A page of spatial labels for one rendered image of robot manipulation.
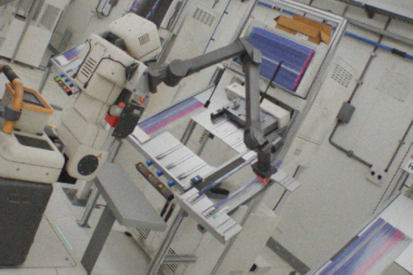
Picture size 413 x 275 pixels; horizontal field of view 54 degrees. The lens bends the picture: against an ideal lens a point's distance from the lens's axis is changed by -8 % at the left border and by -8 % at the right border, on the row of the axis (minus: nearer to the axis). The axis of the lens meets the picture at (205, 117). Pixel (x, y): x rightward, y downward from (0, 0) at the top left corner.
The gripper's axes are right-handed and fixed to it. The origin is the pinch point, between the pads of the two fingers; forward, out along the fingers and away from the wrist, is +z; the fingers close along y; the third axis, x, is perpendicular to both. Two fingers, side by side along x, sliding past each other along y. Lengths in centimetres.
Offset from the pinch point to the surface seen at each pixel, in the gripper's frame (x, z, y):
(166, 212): 16, 68, 70
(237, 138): -27, 20, 49
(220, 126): -28, 21, 65
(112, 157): 27, 38, 107
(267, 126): -41, 14, 39
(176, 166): 11, 21, 56
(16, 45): -7, 104, 503
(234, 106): -41, 14, 67
